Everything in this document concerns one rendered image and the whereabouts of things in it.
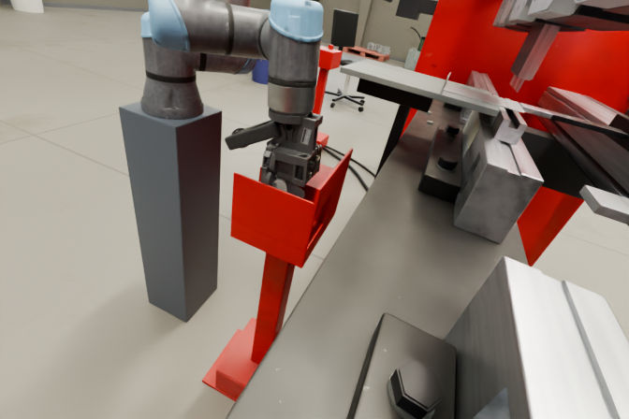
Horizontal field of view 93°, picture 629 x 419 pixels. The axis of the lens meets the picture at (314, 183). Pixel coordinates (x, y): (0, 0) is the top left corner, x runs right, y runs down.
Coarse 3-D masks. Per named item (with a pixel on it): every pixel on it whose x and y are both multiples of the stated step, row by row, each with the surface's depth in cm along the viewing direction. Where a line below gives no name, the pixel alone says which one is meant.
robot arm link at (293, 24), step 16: (272, 0) 40; (288, 0) 39; (304, 0) 39; (272, 16) 40; (288, 16) 39; (304, 16) 39; (320, 16) 41; (272, 32) 41; (288, 32) 40; (304, 32) 40; (320, 32) 42; (272, 48) 42; (288, 48) 41; (304, 48) 41; (272, 64) 43; (288, 64) 42; (304, 64) 42; (272, 80) 44; (288, 80) 43; (304, 80) 43
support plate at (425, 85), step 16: (352, 64) 57; (368, 64) 61; (384, 64) 65; (384, 80) 51; (400, 80) 51; (416, 80) 54; (432, 80) 58; (448, 80) 62; (432, 96) 48; (448, 96) 48; (464, 96) 50; (496, 112) 46
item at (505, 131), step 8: (504, 112) 45; (512, 112) 47; (496, 120) 46; (504, 120) 42; (512, 120) 46; (520, 120) 43; (496, 128) 44; (504, 128) 42; (512, 128) 42; (520, 128) 41; (496, 136) 43; (504, 136) 42; (512, 136) 42; (520, 136) 42
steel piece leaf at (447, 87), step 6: (450, 72) 57; (444, 84) 51; (450, 84) 57; (444, 90) 51; (450, 90) 52; (456, 90) 53; (462, 90) 54; (468, 90) 55; (468, 96) 50; (474, 96) 51; (480, 96) 52; (486, 96) 53; (492, 96) 54; (486, 102) 49; (492, 102) 49; (498, 102) 50; (504, 102) 51
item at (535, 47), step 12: (540, 24) 45; (528, 36) 50; (540, 36) 43; (552, 36) 43; (528, 48) 47; (540, 48) 44; (516, 60) 52; (528, 60) 45; (540, 60) 44; (516, 72) 48; (528, 72) 45; (516, 84) 49
